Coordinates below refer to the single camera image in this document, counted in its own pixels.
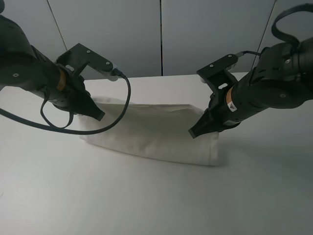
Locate black camera cable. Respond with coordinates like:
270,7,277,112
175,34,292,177
0,70,131,134
241,2,313,58

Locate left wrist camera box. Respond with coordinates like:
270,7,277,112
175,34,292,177
56,44,126,81

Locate white towel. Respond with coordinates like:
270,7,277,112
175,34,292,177
80,103,219,166

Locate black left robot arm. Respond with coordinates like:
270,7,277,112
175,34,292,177
0,16,105,120

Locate black right camera cable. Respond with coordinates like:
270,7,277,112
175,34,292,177
241,2,313,58

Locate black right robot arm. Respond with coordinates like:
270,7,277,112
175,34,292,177
189,38,313,138

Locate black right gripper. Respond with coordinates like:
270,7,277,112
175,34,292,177
188,85,241,139

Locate black left camera cable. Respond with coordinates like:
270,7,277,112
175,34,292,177
0,70,131,134

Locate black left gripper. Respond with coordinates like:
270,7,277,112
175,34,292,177
50,66,105,121

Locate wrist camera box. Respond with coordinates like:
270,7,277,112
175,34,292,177
56,44,126,81
197,52,243,94

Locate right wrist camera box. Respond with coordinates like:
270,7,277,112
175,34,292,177
197,52,243,94

